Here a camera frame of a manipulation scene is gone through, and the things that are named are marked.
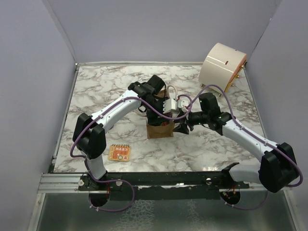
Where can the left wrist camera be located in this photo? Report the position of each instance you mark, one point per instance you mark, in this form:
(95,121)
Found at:
(170,105)

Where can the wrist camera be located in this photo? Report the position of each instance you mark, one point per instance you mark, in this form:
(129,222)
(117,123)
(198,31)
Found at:
(170,105)
(183,105)

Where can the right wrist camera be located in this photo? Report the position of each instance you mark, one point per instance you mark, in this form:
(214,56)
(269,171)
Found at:
(183,105)

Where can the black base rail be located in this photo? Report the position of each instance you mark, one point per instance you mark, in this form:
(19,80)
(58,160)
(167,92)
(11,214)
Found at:
(161,185)

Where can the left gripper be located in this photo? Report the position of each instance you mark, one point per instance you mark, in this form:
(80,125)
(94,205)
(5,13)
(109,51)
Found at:
(153,119)

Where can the orange spiral notebook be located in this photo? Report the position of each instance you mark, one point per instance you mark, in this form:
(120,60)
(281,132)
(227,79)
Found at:
(119,152)

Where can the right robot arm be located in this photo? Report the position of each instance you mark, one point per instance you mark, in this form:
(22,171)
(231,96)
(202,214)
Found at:
(276,168)

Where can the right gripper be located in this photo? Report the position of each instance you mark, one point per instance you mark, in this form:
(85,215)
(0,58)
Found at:
(182,128)

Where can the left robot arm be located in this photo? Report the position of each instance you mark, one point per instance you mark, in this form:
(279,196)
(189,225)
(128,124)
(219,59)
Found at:
(90,130)

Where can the canvas tote bag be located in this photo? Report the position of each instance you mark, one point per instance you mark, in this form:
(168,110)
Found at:
(156,131)

